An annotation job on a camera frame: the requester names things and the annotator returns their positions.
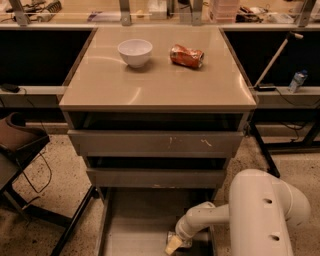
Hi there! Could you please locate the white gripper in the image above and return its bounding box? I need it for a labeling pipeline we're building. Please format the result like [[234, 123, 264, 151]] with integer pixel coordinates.
[[165, 201, 216, 255]]

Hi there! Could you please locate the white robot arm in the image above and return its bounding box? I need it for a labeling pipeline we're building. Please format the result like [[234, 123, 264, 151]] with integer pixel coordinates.
[[165, 169, 311, 256]]

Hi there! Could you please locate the grey open bottom drawer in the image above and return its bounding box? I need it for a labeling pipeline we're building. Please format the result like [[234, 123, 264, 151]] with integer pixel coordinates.
[[95, 188, 207, 256]]

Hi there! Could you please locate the grey middle drawer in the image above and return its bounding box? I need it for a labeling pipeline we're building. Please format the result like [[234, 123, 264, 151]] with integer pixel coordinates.
[[87, 168, 226, 189]]

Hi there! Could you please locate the grey drawer cabinet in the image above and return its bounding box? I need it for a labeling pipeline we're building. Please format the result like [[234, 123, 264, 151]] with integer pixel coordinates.
[[60, 25, 256, 173]]

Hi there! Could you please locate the grey top drawer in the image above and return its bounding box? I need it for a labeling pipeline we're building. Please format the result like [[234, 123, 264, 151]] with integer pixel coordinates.
[[68, 130, 242, 158]]

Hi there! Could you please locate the crushed orange soda can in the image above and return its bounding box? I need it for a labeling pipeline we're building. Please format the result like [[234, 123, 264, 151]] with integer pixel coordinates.
[[170, 44, 204, 69]]

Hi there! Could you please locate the black metal stand leg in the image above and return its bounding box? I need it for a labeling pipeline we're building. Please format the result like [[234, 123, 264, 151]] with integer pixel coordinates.
[[250, 122, 280, 178]]

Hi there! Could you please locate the black device on right ledge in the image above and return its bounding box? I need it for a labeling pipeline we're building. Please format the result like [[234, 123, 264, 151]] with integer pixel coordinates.
[[255, 84, 276, 92]]

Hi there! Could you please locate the black device on ledge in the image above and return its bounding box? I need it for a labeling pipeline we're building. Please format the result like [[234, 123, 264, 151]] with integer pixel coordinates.
[[0, 83, 20, 93], [255, 84, 276, 92]]

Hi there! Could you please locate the brown office chair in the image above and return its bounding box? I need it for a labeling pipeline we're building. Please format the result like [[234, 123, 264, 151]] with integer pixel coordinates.
[[0, 112, 95, 256]]

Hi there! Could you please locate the white ceramic bowl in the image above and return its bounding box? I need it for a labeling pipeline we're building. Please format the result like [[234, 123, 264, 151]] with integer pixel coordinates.
[[118, 39, 153, 68]]

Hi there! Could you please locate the small plastic water bottle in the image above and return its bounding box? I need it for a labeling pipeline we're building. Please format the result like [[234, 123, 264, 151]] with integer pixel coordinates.
[[288, 70, 308, 93]]

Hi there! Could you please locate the black device on left ledge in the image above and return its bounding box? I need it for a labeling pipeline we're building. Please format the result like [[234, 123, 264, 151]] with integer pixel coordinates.
[[0, 83, 20, 93]]

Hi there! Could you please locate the pink plastic storage box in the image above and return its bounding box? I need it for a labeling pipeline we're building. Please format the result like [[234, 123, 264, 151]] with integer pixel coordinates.
[[208, 0, 240, 23]]

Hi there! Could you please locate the white stick with black tip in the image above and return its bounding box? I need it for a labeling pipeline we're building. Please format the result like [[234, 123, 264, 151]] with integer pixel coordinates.
[[253, 31, 304, 90]]

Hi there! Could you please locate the black cable left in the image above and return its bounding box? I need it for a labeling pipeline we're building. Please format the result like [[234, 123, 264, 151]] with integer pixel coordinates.
[[19, 87, 54, 194]]

